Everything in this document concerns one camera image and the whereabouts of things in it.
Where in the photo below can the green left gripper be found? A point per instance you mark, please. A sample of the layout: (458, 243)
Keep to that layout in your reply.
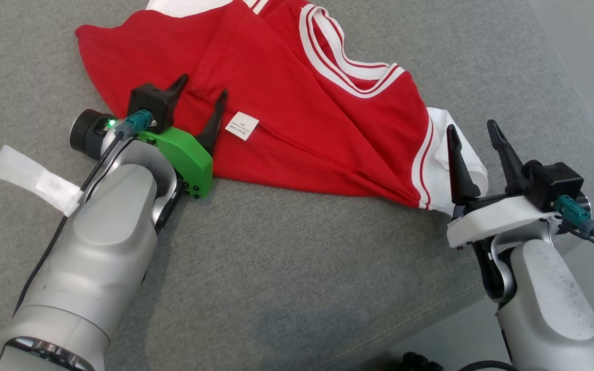
(188, 159)

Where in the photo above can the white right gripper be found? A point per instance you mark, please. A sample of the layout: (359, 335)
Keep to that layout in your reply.
(498, 219)

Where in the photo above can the red shirt with white trim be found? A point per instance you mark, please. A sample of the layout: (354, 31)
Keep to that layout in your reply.
(302, 129)

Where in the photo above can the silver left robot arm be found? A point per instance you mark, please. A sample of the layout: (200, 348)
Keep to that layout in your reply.
(96, 257)

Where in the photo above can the white tape strip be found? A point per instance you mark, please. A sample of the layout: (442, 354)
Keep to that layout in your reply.
(34, 178)

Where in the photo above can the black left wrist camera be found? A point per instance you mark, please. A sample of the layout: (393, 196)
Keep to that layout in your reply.
(147, 100)

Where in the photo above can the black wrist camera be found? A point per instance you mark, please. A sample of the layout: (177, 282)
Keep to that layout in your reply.
(147, 100)
(555, 185)

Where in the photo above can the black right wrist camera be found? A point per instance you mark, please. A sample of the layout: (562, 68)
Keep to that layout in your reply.
(555, 185)

